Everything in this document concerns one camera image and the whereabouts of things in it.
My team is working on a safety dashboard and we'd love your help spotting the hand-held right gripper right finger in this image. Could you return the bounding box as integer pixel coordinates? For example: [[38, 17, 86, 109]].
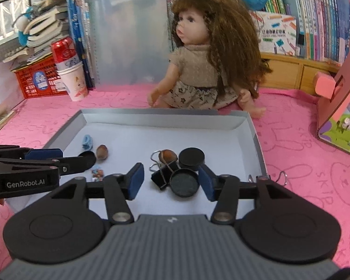
[[198, 164, 304, 225]]

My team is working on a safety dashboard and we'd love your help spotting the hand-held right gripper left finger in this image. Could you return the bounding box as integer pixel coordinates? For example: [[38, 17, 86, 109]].
[[48, 162, 145, 224]]

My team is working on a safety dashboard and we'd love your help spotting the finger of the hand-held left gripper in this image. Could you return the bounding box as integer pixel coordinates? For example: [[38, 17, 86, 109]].
[[0, 145, 63, 161], [0, 156, 85, 177]]

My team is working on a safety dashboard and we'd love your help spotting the black round lid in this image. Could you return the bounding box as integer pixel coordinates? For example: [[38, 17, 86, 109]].
[[169, 169, 200, 197], [77, 151, 97, 167]]

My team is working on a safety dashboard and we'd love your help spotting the large black binder clip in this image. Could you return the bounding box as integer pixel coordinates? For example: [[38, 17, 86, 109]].
[[149, 150, 181, 191]]

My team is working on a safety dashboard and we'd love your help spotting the large brown hazelnut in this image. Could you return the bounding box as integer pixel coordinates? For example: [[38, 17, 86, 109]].
[[160, 149, 179, 164]]

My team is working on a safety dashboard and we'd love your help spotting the silver cardboard box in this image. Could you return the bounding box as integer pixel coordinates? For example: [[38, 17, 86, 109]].
[[17, 108, 267, 219]]

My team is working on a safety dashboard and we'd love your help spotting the black round cap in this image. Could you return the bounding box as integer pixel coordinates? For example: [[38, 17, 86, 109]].
[[178, 147, 206, 172]]

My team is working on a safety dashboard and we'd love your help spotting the small brown hazelnut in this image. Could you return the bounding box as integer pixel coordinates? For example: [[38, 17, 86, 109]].
[[96, 144, 109, 160]]

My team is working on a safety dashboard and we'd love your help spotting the white book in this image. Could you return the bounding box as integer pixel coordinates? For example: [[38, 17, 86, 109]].
[[0, 105, 16, 136]]

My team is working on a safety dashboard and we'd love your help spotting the red plastic basket with label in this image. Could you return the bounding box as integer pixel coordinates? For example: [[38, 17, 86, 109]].
[[13, 55, 69, 100]]

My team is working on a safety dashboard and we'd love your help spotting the white paper cup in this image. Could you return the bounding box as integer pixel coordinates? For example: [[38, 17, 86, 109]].
[[56, 61, 88, 102]]

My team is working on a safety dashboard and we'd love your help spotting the small black binder clip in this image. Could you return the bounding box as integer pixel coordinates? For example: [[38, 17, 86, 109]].
[[248, 171, 288, 186]]

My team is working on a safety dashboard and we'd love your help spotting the pink printed tablecloth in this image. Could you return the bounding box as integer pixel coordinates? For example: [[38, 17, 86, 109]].
[[0, 82, 350, 272]]

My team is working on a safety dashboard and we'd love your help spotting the red drink can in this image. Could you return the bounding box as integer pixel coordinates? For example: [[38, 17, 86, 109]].
[[50, 36, 77, 63]]

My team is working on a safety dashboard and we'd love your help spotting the brown haired doll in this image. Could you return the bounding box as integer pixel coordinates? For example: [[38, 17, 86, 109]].
[[147, 0, 273, 119]]

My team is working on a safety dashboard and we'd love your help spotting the row of thin blue books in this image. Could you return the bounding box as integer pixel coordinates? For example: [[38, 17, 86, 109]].
[[66, 0, 96, 89]]

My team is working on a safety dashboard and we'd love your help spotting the small blue plush toy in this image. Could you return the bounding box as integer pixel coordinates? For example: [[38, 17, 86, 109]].
[[17, 6, 38, 47]]

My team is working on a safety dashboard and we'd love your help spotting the stack of worn books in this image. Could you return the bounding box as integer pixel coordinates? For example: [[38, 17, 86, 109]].
[[3, 0, 89, 63]]

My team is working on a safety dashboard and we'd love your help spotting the wooden drawer cabinet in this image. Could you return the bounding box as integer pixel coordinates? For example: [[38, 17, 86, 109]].
[[259, 52, 340, 95]]

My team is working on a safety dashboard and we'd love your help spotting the window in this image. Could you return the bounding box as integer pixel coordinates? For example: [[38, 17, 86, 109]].
[[0, 0, 56, 46]]

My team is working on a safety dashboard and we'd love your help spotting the pink triangular toy house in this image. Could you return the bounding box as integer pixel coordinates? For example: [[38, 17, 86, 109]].
[[314, 28, 350, 159]]

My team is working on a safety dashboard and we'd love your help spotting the white printed carton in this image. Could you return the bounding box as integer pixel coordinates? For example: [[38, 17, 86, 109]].
[[249, 10, 297, 56]]

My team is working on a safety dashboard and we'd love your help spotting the row of light blue books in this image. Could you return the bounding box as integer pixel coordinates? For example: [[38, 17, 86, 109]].
[[281, 0, 350, 65]]

